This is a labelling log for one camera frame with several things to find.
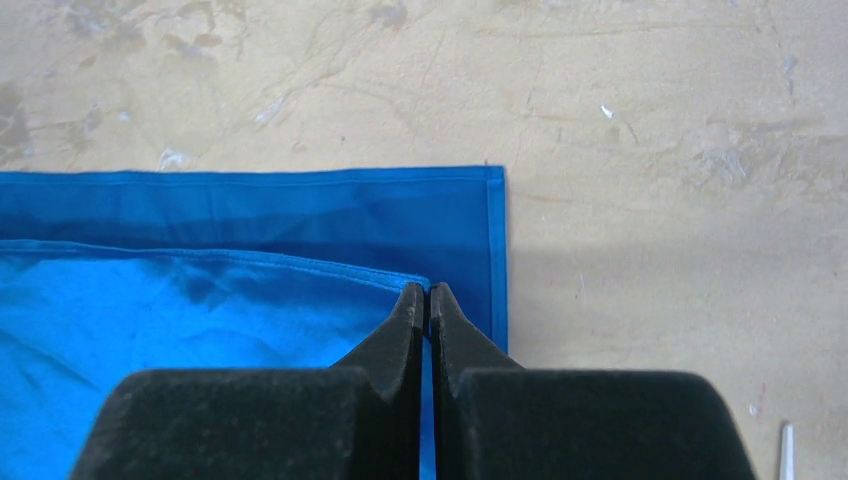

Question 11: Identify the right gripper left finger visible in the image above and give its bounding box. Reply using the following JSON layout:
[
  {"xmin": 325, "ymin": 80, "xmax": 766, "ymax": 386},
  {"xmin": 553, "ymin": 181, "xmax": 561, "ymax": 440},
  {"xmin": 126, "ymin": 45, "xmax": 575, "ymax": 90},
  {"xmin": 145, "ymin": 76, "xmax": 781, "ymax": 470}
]
[{"xmin": 71, "ymin": 283, "xmax": 424, "ymax": 479}]

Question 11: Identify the white plastic utensil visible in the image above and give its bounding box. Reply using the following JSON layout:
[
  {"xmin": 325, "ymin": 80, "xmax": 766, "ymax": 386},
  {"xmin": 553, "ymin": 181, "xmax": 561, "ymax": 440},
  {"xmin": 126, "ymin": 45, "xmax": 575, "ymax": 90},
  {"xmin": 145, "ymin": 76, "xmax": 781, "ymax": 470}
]
[{"xmin": 778, "ymin": 422, "xmax": 795, "ymax": 480}]

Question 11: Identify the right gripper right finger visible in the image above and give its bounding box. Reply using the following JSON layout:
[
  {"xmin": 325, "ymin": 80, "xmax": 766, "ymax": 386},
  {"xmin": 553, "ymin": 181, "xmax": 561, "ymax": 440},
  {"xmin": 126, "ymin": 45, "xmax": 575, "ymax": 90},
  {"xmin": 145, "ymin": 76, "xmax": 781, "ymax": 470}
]
[{"xmin": 430, "ymin": 283, "xmax": 755, "ymax": 479}]

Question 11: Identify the blue cloth napkin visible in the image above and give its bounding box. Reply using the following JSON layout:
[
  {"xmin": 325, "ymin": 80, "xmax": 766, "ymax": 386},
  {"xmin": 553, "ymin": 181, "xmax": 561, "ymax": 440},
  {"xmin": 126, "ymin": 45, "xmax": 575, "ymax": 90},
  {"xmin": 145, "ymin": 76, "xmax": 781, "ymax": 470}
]
[{"xmin": 1, "ymin": 166, "xmax": 508, "ymax": 479}]

